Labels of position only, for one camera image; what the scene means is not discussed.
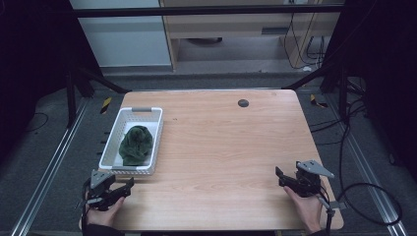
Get black looped floor cable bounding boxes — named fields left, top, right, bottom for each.
left=309, top=97, right=404, bottom=227

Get yellow black floor tape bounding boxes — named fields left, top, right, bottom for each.
left=309, top=93, right=329, bottom=109
left=99, top=96, right=113, bottom=115

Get light wooden desk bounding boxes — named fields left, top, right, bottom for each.
left=158, top=0, right=343, bottom=71

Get thin black floor cable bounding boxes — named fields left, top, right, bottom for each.
left=25, top=111, right=50, bottom=134

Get black horizontal frame bar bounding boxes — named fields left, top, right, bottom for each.
left=73, top=4, right=346, bottom=20

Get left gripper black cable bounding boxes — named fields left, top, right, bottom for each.
left=80, top=178, right=92, bottom=230

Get aluminium floor rail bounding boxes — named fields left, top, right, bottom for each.
left=9, top=97, right=90, bottom=236
left=324, top=93, right=410, bottom=236

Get dark green cloth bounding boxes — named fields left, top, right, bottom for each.
left=118, top=125, right=154, bottom=167

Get dark curtain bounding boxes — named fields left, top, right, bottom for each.
left=323, top=0, right=417, bottom=183
left=0, top=0, right=101, bottom=166

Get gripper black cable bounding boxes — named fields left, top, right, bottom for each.
left=80, top=178, right=92, bottom=230
left=316, top=187, right=347, bottom=236

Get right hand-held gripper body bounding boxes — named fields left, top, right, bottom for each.
left=292, top=159, right=335, bottom=199

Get person's left hand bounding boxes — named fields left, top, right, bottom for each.
left=86, top=196, right=127, bottom=228

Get black metal stand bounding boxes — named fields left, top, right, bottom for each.
left=281, top=60, right=349, bottom=123
left=64, top=64, right=133, bottom=130

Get white plastic basket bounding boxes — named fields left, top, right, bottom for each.
left=98, top=106, right=164, bottom=176

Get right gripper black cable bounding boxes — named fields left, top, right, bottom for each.
left=316, top=187, right=347, bottom=236

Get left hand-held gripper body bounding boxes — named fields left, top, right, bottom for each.
left=78, top=169, right=124, bottom=212

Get black hanging desk cables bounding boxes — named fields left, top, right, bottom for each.
left=282, top=12, right=327, bottom=72

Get white cabinet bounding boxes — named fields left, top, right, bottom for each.
left=69, top=0, right=172, bottom=69

